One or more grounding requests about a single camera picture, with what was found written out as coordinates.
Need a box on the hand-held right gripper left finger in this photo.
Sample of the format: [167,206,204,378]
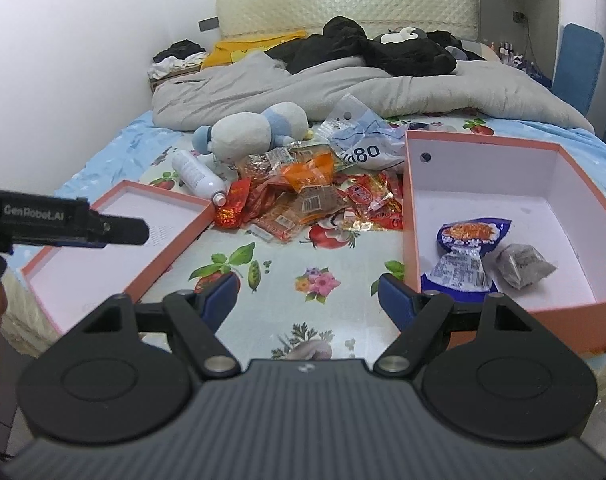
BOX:
[76,272,241,380]

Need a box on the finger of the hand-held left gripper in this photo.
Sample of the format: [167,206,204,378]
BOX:
[103,216,150,247]

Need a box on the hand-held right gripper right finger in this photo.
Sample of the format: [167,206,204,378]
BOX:
[374,274,534,377]

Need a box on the pile of snack packets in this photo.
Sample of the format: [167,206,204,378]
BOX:
[212,142,407,242]

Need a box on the white cardboard box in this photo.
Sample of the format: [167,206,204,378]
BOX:
[402,130,606,357]

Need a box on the orange cardboard box lid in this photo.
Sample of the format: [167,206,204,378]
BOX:
[20,180,215,335]

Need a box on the floral printed bed sheet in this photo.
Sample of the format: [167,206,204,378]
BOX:
[53,107,606,362]

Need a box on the blue snack packet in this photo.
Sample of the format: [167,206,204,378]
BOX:
[421,217,512,302]

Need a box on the white bottle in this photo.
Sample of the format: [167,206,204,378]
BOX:
[171,149,229,207]

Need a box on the grey snack packet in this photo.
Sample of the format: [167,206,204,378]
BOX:
[497,242,558,289]

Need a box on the white blue plush toy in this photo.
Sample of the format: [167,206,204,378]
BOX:
[192,102,314,164]

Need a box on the blue white plastic bag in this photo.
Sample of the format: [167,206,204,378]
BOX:
[315,93,410,169]

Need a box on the heap of black white clothes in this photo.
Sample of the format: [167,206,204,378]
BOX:
[150,39,207,81]

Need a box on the yellow cloth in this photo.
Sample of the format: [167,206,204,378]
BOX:
[200,30,309,69]

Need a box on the grey quilt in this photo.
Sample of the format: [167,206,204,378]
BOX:
[150,52,596,134]

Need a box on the black clothing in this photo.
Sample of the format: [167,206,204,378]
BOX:
[264,16,458,77]

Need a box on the black white plush toy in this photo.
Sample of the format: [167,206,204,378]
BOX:
[372,25,430,47]

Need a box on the group of small bottles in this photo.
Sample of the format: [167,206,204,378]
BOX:
[492,40,550,82]

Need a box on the blue chair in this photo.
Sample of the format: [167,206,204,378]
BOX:
[552,22,606,117]

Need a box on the cream padded headboard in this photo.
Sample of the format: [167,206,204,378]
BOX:
[215,0,479,44]

